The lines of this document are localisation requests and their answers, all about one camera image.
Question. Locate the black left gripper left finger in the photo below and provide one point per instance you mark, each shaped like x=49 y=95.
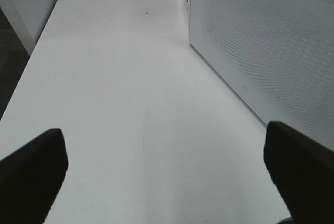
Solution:
x=31 y=178

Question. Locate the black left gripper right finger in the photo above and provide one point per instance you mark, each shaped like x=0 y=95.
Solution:
x=302 y=171

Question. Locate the white microwave door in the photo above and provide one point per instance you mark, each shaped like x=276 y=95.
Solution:
x=276 y=54

